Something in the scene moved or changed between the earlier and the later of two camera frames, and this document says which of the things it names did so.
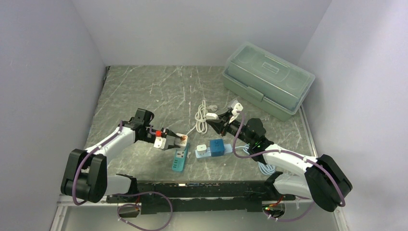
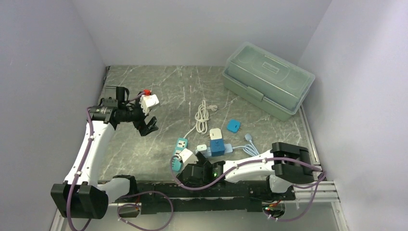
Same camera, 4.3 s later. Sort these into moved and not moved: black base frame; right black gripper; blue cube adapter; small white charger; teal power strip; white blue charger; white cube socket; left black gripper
Moved: right black gripper; white cube socket; left black gripper; white blue charger
Not moved: blue cube adapter; black base frame; small white charger; teal power strip
